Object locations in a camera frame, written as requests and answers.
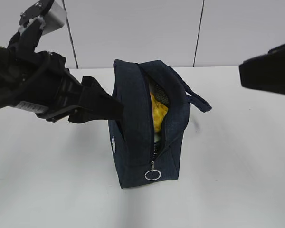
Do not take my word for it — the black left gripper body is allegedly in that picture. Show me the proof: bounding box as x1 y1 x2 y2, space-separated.
4 32 84 123

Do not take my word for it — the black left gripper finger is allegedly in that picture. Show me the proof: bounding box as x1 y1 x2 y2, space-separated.
68 76 124 124

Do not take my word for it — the yellow pear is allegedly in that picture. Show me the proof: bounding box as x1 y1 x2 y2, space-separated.
150 93 168 133

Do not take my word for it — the dark blue zippered lunch bag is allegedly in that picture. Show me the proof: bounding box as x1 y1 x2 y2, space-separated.
108 59 211 189

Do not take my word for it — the glass container with green lid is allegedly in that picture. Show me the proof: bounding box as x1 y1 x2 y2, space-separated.
153 133 162 156

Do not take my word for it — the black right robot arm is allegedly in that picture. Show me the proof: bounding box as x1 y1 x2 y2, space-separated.
238 43 285 95

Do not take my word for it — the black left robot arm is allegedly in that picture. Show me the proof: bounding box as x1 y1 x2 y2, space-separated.
0 22 124 124

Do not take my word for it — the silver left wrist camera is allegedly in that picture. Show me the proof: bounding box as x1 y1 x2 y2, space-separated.
18 0 68 37

